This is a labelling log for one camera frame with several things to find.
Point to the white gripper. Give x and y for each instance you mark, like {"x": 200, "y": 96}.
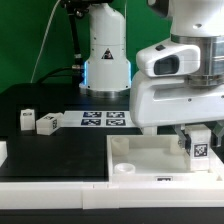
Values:
{"x": 170, "y": 101}

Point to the white square tabletop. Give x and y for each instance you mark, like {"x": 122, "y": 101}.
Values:
{"x": 143, "y": 158}

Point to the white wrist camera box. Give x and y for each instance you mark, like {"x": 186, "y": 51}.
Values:
{"x": 167, "y": 58}

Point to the white obstacle fence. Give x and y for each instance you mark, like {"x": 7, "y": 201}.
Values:
{"x": 102, "y": 195}

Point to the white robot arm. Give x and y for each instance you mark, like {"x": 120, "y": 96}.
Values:
{"x": 194, "y": 22}

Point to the white marker sheet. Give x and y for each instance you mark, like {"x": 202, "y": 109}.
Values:
{"x": 98, "y": 119}

